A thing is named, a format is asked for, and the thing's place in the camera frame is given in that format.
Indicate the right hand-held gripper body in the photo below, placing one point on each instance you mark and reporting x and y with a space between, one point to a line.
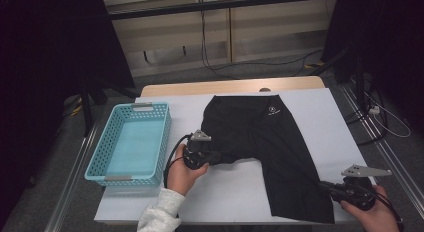
356 192

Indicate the person's right hand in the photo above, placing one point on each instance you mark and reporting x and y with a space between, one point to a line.
376 220

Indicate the person's left hand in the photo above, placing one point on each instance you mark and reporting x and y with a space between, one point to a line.
181 178

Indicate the black metal stand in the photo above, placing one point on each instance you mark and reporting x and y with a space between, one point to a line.
359 78
87 112

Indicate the light blue perforated plastic basket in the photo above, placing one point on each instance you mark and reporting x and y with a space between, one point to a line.
133 145

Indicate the yellow floor tape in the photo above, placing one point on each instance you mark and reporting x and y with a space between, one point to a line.
77 109
315 64

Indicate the wooden table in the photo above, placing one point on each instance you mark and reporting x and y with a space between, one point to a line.
216 87

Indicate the grey table grommet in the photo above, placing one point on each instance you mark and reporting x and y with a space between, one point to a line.
265 90

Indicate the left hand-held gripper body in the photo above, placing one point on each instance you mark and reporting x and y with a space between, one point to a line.
196 152

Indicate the white plug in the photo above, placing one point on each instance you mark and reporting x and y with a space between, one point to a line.
374 110

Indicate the beige wooden counter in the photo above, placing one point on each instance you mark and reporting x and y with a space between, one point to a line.
266 25

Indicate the black pants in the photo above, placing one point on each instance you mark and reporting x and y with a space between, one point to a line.
266 135

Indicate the aluminium floor rail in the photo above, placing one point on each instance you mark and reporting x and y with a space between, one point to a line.
393 162
71 182

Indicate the black curtain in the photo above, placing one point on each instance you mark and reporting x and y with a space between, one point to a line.
40 58
400 42

